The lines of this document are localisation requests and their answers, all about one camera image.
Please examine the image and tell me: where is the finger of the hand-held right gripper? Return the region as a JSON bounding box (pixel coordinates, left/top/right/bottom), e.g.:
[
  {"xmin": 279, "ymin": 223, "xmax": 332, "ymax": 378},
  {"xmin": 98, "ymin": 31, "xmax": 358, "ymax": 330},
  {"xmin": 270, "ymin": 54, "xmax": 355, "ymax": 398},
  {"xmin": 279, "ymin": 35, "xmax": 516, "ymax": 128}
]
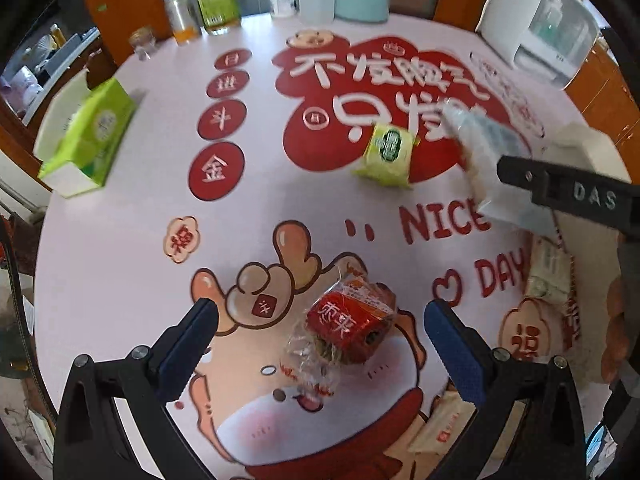
[{"xmin": 499, "ymin": 155, "xmax": 640, "ymax": 242}]

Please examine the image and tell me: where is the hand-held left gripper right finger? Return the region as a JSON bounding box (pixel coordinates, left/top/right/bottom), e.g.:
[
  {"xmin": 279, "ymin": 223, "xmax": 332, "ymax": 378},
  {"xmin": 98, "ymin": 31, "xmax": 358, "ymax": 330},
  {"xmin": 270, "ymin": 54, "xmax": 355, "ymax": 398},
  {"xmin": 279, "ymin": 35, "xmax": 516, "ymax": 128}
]
[{"xmin": 423, "ymin": 301, "xmax": 587, "ymax": 480}]

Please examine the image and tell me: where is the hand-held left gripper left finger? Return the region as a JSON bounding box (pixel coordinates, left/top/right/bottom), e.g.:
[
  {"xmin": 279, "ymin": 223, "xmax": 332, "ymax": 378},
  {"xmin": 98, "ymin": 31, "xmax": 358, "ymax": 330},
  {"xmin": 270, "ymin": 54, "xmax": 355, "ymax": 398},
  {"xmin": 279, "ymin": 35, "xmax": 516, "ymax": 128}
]
[{"xmin": 52, "ymin": 298, "xmax": 221, "ymax": 480}]

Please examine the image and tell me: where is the cream snack packet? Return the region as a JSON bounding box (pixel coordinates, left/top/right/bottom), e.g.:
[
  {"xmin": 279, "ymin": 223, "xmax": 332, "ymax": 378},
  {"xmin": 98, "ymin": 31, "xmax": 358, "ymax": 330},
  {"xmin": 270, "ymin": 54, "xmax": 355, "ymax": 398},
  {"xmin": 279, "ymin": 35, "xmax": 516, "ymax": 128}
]
[{"xmin": 407, "ymin": 389, "xmax": 482, "ymax": 462}]

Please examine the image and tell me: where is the green and white cracker packet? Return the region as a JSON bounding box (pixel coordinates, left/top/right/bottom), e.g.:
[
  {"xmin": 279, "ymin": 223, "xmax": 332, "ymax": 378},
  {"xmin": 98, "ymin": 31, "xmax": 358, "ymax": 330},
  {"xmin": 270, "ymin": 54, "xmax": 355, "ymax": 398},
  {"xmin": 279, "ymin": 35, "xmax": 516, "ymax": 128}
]
[{"xmin": 522, "ymin": 234, "xmax": 576, "ymax": 302}]

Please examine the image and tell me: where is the red edged snack packet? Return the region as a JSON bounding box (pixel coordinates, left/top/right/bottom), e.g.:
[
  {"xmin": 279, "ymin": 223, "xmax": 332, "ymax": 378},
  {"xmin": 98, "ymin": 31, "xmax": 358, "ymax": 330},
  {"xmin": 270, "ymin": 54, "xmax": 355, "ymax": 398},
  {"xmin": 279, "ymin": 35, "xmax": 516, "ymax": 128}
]
[{"xmin": 560, "ymin": 294, "xmax": 587, "ymax": 352}]

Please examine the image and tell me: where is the clear plastic snack bag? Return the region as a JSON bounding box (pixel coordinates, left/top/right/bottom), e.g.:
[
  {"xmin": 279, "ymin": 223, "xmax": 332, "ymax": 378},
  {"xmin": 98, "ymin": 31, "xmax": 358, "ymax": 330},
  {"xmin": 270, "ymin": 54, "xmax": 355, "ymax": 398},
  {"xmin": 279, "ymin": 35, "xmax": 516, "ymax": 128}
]
[{"xmin": 442, "ymin": 99, "xmax": 557, "ymax": 242}]

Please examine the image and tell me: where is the red snack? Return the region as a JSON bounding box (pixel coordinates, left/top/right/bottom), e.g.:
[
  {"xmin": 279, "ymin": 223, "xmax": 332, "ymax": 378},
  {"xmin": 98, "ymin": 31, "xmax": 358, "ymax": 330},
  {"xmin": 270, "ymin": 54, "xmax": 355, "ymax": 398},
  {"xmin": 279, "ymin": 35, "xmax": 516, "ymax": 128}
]
[{"xmin": 279, "ymin": 260, "xmax": 401, "ymax": 401}]

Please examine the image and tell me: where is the small green snack packet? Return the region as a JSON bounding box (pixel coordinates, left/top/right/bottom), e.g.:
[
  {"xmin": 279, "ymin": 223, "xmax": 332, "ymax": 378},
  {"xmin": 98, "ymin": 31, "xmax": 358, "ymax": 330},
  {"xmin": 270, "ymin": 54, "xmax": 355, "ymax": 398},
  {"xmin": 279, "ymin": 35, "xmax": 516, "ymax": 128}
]
[{"xmin": 351, "ymin": 122, "xmax": 421, "ymax": 190}]

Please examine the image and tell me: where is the person's right hand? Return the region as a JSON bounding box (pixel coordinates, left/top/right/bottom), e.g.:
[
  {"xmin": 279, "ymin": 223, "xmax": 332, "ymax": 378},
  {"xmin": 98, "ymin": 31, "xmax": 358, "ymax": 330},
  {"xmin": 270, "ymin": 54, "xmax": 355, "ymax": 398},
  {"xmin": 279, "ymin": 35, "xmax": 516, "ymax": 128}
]
[{"xmin": 604, "ymin": 274, "xmax": 640, "ymax": 387}]

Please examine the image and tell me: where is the white storage cabinet with window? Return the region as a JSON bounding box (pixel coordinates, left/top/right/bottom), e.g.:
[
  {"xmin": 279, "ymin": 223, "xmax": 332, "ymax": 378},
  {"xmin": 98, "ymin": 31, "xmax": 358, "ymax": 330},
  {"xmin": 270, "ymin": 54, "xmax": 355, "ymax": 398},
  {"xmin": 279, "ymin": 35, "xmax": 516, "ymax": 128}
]
[{"xmin": 475, "ymin": 0, "xmax": 601, "ymax": 91}]

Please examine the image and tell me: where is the green tissue box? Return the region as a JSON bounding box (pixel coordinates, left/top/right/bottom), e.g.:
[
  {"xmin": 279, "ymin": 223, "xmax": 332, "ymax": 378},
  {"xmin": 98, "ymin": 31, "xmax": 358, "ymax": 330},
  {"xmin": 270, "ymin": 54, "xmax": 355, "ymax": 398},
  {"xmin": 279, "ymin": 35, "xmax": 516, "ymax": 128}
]
[{"xmin": 34, "ymin": 77, "xmax": 140, "ymax": 196}]

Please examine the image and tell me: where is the small glass jar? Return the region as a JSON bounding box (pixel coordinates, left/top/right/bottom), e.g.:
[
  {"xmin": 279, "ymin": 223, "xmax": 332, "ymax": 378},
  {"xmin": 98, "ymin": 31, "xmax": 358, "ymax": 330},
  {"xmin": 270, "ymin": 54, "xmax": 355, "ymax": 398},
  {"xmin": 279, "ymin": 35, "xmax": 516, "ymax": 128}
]
[{"xmin": 129, "ymin": 27, "xmax": 160, "ymax": 61}]

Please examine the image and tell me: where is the kitchen counter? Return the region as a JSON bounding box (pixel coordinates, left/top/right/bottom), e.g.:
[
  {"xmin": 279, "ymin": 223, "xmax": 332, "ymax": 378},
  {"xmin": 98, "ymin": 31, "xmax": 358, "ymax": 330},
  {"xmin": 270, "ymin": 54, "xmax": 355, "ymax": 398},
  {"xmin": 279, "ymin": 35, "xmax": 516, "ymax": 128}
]
[{"xmin": 0, "ymin": 25, "xmax": 101, "ymax": 128}]

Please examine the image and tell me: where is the wooden glass sliding door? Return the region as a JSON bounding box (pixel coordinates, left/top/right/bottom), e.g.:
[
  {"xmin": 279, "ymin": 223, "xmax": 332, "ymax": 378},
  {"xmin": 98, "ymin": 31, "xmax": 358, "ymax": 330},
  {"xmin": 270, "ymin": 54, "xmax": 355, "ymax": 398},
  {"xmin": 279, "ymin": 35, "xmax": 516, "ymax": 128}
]
[{"xmin": 77, "ymin": 0, "xmax": 507, "ymax": 67}]

